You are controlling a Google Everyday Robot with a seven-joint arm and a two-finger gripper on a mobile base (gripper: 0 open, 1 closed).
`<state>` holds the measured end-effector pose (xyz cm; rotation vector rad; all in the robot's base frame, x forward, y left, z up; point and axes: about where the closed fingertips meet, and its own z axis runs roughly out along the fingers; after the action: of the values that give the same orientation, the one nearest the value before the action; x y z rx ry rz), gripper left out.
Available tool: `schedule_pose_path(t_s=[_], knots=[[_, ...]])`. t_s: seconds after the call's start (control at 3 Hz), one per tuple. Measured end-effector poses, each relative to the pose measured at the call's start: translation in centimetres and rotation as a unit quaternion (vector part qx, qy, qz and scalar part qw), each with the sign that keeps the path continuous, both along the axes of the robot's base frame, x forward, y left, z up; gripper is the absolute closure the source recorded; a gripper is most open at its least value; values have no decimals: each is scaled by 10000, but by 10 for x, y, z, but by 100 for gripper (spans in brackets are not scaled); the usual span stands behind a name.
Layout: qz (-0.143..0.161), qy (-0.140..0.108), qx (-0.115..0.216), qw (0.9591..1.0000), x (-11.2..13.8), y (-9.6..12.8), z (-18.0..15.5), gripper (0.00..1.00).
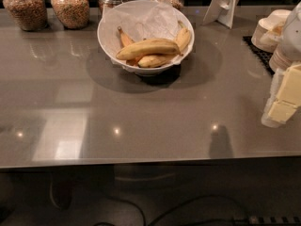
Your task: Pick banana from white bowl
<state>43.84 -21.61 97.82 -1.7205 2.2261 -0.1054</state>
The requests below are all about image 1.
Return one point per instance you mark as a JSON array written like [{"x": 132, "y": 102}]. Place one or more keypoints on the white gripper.
[{"x": 293, "y": 38}]

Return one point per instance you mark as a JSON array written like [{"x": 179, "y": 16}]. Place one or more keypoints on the right yellow banana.
[{"x": 182, "y": 39}]

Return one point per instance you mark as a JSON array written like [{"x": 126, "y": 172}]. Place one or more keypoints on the yellow banana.
[
  {"x": 148, "y": 47},
  {"x": 182, "y": 39}
]

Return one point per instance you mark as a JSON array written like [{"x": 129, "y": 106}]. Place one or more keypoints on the front yellow banana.
[{"x": 148, "y": 47}]

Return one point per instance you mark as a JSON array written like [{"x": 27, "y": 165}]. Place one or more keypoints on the white ceramic bowl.
[{"x": 145, "y": 37}]

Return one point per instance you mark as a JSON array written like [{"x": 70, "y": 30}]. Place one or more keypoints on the back small banana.
[{"x": 125, "y": 41}]

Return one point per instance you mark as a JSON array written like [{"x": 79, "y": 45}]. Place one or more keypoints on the front stack paper bowls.
[{"x": 283, "y": 58}]

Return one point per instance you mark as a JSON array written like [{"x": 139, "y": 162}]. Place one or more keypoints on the stack paper bowls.
[
  {"x": 283, "y": 58},
  {"x": 268, "y": 30}
]

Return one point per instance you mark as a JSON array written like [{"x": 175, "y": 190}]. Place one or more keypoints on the black rubber mat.
[{"x": 262, "y": 56}]

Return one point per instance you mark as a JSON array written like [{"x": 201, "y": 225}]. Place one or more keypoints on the rear stack paper bowls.
[{"x": 268, "y": 30}]

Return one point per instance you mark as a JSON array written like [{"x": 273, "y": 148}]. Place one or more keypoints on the white sign stand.
[{"x": 221, "y": 11}]

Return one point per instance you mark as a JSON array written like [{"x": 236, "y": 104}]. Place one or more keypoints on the black power strip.
[{"x": 267, "y": 221}]

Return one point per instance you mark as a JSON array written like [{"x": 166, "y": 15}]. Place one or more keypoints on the leftmost glass cereal jar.
[{"x": 29, "y": 15}]

